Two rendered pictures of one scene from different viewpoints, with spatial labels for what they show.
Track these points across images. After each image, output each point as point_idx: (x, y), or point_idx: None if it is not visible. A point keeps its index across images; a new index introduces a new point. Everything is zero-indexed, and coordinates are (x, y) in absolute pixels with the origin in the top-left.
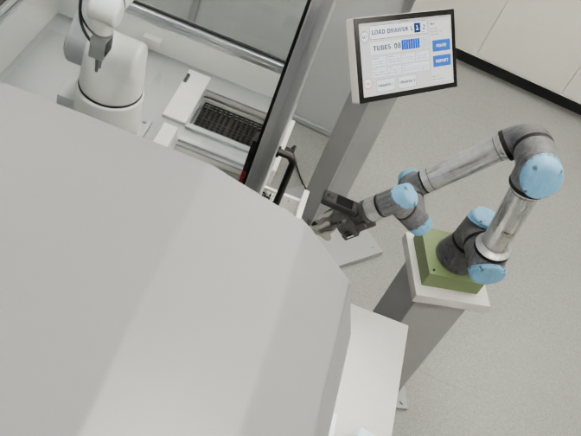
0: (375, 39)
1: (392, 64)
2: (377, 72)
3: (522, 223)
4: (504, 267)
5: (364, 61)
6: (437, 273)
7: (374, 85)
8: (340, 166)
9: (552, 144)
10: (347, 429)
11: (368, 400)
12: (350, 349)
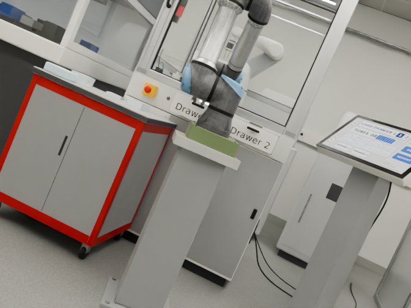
0: (361, 126)
1: (359, 140)
2: (344, 139)
3: (211, 29)
4: (189, 64)
5: (341, 131)
6: (191, 120)
7: (335, 142)
8: (314, 252)
9: None
10: (77, 84)
11: (94, 91)
12: (128, 106)
